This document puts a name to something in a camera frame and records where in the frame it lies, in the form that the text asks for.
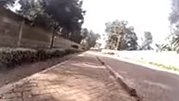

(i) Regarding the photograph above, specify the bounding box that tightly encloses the grey asphalt road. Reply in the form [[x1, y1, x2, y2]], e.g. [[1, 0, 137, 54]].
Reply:
[[81, 49, 179, 101]]

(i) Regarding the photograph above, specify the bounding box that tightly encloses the large tree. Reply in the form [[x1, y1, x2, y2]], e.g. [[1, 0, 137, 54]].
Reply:
[[101, 18, 143, 54]]

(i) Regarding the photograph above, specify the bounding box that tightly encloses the pale boundary wall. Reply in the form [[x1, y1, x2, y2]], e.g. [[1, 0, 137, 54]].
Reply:
[[100, 37, 179, 69]]

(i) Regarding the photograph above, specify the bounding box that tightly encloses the bare dirt strip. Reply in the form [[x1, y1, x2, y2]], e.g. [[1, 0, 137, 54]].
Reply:
[[0, 42, 78, 101]]

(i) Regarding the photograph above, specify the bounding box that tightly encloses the red brick path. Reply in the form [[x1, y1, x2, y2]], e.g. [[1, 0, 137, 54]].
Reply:
[[0, 39, 168, 101]]

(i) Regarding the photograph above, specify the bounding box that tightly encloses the long concrete wall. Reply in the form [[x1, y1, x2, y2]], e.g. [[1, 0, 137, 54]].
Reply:
[[0, 4, 87, 61]]

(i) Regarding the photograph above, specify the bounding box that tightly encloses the row of trees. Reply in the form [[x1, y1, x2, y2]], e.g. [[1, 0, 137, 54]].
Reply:
[[0, 0, 107, 52]]

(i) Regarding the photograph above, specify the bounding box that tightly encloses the slim tree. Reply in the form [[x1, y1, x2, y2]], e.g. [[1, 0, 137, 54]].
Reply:
[[139, 30, 157, 52]]

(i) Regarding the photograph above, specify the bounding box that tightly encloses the stone kerb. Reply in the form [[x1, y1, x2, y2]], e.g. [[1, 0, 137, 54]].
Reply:
[[89, 54, 170, 101]]

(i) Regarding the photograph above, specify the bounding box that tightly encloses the low green hedge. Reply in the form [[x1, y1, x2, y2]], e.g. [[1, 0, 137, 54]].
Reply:
[[0, 37, 85, 86]]

